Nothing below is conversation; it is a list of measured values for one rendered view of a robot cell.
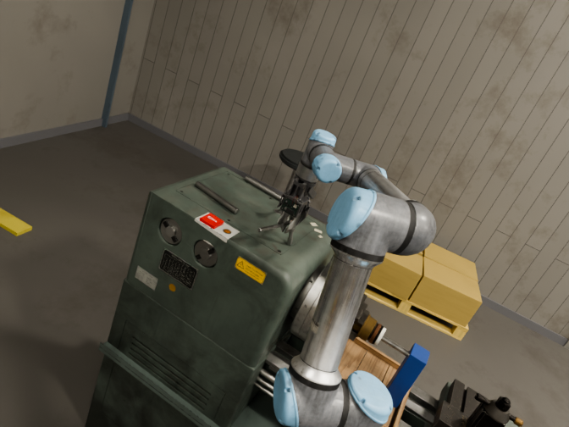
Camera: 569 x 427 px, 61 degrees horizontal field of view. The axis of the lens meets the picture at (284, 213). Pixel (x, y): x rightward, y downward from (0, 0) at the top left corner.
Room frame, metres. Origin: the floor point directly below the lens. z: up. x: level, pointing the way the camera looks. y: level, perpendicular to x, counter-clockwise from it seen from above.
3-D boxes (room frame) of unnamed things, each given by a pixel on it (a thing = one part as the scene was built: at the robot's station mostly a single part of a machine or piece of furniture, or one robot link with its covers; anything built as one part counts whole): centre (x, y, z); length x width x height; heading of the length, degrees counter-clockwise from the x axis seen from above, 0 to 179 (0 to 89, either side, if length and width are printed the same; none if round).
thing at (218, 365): (1.56, 0.10, 0.43); 0.60 x 0.48 x 0.86; 73
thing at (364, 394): (0.84, -0.33, 1.27); 0.13 x 0.12 x 0.14; 108
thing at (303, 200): (1.38, -0.02, 1.46); 0.09 x 0.08 x 0.12; 163
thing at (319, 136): (1.39, -0.02, 1.62); 0.09 x 0.08 x 0.11; 18
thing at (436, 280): (3.77, -1.24, 0.20); 1.13 x 0.85 x 0.39; 79
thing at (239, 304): (1.56, 0.11, 1.06); 0.59 x 0.48 x 0.39; 73
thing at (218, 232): (1.37, 0.19, 1.23); 0.13 x 0.08 x 0.06; 73
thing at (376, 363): (1.39, -0.52, 0.88); 0.36 x 0.30 x 0.04; 163
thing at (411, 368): (1.36, -0.61, 1.00); 0.08 x 0.06 x 0.23; 163
